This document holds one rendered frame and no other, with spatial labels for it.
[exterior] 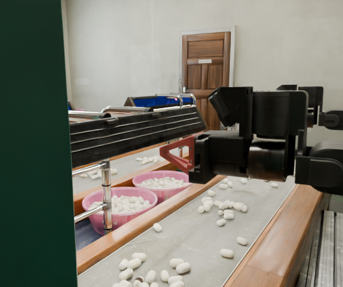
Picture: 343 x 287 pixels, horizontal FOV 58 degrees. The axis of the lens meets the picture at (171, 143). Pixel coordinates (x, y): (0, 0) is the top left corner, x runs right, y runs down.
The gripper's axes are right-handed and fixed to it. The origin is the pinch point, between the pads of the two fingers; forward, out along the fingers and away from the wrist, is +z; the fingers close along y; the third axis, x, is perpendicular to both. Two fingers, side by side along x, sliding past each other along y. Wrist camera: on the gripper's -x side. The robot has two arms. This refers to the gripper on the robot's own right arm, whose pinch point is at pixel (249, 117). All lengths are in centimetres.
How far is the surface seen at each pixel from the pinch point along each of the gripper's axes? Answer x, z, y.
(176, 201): 29.7, 22.9, 11.0
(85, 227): 38, 51, 28
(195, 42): -87, 202, -425
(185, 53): -69, 222, -424
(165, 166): 30, 51, -32
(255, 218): 32.9, -4.1, 6.8
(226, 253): 31.3, -3.1, 34.3
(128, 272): 31, 14, 53
